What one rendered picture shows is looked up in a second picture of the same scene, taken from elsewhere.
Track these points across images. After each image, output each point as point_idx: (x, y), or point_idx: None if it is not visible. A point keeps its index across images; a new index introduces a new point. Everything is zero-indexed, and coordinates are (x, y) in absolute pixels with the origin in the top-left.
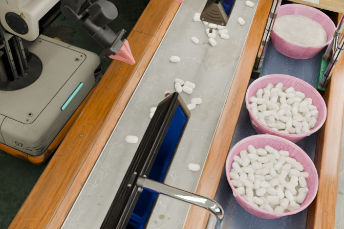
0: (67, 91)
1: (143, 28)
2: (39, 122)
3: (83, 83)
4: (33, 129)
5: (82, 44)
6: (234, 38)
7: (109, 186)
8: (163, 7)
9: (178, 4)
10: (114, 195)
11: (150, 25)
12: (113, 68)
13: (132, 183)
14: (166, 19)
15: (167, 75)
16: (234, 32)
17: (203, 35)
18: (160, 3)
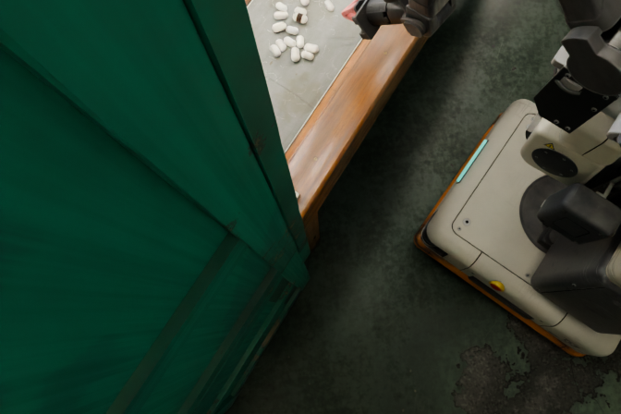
0: (480, 162)
1: (405, 29)
2: (516, 114)
3: (455, 185)
4: (524, 105)
5: (440, 354)
6: (266, 6)
7: None
8: (362, 70)
9: (331, 88)
10: None
11: (392, 33)
12: None
13: None
14: (363, 47)
15: None
16: (262, 18)
17: (311, 19)
18: (365, 80)
